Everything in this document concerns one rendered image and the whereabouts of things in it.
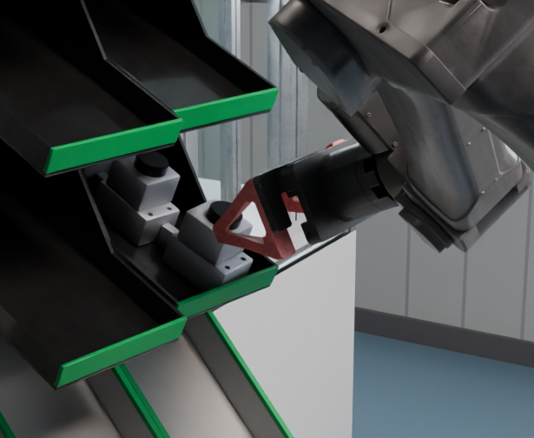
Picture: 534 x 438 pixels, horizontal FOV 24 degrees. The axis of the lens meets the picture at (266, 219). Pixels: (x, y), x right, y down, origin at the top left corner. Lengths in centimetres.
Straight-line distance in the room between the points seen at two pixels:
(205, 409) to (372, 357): 292
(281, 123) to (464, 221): 163
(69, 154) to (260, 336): 150
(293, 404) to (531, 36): 210
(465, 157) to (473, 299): 339
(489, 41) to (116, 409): 70
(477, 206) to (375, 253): 339
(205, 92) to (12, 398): 30
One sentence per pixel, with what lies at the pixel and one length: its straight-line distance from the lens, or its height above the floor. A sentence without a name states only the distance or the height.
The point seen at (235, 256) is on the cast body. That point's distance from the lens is 110.
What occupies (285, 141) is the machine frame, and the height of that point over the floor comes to 103.
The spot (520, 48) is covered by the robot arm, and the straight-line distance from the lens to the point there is 47.
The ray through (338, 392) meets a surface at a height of 46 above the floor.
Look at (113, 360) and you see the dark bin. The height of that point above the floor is 120.
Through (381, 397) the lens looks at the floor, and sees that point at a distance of 382.
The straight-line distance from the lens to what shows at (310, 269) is 249.
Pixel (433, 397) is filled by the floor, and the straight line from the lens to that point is 384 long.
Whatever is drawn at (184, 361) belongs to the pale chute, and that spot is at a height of 110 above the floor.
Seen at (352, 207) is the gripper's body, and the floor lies 130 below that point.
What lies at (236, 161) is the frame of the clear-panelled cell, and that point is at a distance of 239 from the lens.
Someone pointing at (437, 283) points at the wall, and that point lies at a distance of 415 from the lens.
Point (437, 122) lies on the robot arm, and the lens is 66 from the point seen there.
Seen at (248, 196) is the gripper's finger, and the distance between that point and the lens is 98.
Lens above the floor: 156
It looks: 16 degrees down
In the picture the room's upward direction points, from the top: straight up
